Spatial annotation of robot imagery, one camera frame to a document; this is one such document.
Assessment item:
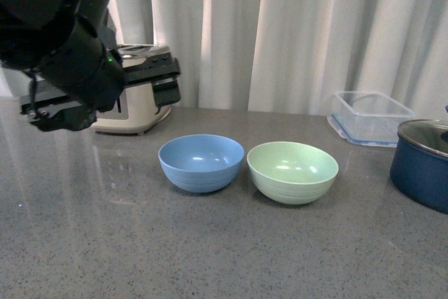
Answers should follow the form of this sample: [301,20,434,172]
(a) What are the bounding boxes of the cream two-slot toaster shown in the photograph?
[92,44,172,134]

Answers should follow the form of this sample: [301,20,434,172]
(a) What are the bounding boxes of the blue bowl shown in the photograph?
[158,134,245,193]

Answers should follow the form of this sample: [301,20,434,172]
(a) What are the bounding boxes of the dark blue pot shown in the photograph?
[390,135,447,214]

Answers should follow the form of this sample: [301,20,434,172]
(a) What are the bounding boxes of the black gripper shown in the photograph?
[20,52,181,132]

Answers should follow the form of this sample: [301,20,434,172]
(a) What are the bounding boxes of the green bowl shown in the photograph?
[246,141,339,205]

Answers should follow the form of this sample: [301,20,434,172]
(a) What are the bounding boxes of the white curtain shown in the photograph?
[108,0,447,120]

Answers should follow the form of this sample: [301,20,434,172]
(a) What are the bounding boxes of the clear plastic food container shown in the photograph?
[327,91,414,148]

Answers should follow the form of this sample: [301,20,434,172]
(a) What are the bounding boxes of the glass pot lid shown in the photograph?
[398,119,447,158]

